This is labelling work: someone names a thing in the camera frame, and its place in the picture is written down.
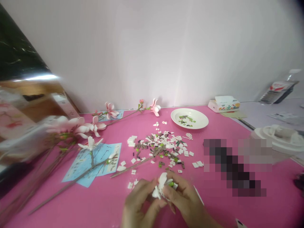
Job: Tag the person's right fingers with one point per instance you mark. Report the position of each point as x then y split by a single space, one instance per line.
177 180

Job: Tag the white round container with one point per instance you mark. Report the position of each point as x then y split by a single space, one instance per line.
273 137

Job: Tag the person's left hand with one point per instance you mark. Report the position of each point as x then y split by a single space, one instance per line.
137 209

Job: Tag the short brown branch stem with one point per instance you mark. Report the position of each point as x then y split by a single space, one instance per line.
133 167

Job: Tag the white card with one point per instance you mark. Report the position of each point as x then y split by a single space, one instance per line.
242 223

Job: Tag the small blue instruction sheet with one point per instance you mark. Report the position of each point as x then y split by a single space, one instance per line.
120 114

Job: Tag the white lattice piece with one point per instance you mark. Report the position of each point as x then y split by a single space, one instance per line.
187 136

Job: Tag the person's left fingers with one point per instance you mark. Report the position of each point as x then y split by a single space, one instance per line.
148 185

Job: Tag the large blue instruction sheet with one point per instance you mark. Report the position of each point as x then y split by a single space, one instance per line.
107 164

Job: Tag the pink table mat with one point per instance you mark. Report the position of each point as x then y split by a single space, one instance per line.
95 202

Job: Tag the tall white carton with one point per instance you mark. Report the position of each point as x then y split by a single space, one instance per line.
65 105

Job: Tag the clear plastic bottle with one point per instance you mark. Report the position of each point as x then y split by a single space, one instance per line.
291 76

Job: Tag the green and brown plate pieces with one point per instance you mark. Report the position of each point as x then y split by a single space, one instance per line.
186 119

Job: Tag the printed paper leaflets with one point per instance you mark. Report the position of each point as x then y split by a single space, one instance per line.
283 116

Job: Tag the bunch of pink flower branches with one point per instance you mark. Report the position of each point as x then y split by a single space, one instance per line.
80 128

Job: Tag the dark foil packet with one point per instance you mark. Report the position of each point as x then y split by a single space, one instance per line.
278 91

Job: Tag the beige card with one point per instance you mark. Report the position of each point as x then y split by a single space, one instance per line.
237 115

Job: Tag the box with pink flower print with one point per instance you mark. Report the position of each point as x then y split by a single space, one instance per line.
12 114

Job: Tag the white paper strip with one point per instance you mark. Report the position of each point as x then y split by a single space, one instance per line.
199 196

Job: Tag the pile of small building pieces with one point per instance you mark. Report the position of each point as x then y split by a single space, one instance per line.
164 147

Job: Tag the white round plate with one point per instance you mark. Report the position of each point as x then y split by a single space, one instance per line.
199 121

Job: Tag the long branch with white flower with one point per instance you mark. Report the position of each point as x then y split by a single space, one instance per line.
78 177

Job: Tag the person's right hand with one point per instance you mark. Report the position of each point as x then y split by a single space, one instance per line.
190 206

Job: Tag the floral tissue box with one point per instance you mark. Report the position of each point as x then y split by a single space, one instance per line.
224 103

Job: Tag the white block flower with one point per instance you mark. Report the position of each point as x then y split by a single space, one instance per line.
161 187

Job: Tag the branch with pink flowers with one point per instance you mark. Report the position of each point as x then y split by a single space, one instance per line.
133 112

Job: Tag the black marble panel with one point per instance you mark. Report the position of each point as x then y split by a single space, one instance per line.
16 52

